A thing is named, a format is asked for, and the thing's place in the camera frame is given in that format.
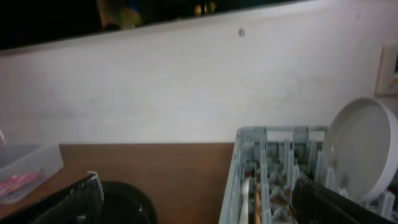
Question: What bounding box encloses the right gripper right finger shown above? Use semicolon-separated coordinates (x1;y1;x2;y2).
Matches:
290;179;394;224

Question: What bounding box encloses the grey dishwasher rack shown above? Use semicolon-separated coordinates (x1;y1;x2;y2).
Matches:
219;126;397;223

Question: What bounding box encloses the grey round plate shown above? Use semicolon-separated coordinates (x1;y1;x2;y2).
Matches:
323;98;397;203

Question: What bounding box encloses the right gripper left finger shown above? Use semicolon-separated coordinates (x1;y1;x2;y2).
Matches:
1;172;104;224

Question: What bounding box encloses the wooden chopstick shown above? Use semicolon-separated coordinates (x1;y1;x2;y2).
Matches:
254;183;261;224

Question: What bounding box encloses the red snack wrapper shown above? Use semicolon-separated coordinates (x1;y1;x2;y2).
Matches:
1;170;43;197

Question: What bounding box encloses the clear plastic bin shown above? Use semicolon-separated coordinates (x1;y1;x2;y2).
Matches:
1;135;64;204

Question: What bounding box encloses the white wall control panel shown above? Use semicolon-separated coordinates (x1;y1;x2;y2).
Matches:
376;44;397;96

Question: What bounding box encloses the round black serving tray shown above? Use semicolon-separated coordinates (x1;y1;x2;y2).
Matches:
97;181;159;224

